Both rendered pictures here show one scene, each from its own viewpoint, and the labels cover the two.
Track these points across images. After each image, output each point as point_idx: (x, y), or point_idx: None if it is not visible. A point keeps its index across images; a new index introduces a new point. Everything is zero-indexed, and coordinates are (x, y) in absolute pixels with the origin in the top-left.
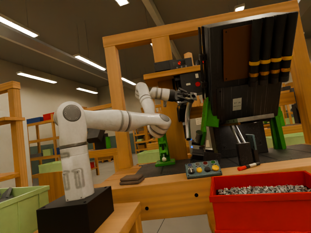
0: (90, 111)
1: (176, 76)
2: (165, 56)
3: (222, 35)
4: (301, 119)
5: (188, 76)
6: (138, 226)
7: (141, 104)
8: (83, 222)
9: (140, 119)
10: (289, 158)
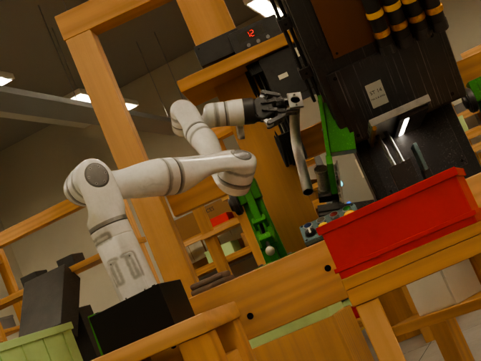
0: (114, 171)
1: (252, 66)
2: (215, 23)
3: None
4: None
5: (278, 59)
6: (241, 334)
7: (192, 144)
8: (159, 309)
9: (199, 165)
10: None
